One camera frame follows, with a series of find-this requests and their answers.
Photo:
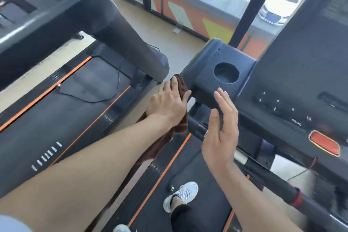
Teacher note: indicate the person's right grey shoe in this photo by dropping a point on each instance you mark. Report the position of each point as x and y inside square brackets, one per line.
[185, 192]

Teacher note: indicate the person's left forearm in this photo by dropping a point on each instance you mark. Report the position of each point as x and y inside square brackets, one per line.
[81, 174]

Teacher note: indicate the person's left hand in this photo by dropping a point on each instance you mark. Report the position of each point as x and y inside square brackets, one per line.
[168, 104]

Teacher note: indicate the person's grey shoe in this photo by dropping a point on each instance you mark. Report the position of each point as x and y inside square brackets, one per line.
[185, 192]
[121, 228]

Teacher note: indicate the grey metal floor bracket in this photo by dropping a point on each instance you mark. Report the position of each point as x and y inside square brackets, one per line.
[176, 30]

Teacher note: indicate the person's right leg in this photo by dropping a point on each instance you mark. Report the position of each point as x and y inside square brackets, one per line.
[176, 202]

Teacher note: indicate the black treadmill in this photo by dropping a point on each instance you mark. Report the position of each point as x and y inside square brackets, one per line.
[68, 120]
[285, 76]

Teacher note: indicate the person's right hand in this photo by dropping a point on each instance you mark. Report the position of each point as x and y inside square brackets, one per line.
[223, 142]

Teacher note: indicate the brown microfibre cloth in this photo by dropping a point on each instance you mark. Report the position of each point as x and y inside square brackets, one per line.
[183, 85]

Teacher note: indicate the person's grey shirt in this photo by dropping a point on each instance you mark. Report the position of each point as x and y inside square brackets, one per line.
[13, 225]

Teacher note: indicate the person's left grey shoe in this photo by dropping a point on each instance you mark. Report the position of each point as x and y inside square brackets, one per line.
[121, 228]

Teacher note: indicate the person's right forearm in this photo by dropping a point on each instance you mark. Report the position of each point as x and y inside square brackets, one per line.
[252, 204]

